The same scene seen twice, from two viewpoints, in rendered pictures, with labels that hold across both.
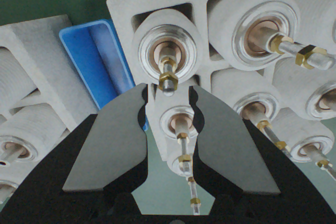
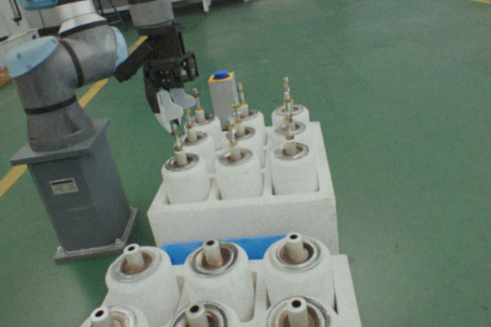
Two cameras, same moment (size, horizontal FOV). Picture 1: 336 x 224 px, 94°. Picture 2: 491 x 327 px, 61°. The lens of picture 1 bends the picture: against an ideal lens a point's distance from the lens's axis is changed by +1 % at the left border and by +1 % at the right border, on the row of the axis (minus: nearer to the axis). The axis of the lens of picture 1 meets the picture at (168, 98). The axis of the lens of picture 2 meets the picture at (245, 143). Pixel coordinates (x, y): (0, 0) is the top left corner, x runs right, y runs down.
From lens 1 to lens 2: 0.88 m
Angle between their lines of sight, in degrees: 79
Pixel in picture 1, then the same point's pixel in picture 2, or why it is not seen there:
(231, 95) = (225, 144)
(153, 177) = not seen: outside the picture
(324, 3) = not seen: hidden behind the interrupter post
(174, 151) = (272, 163)
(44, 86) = (179, 268)
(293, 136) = (276, 119)
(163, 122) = (229, 163)
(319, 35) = (204, 128)
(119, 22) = (162, 209)
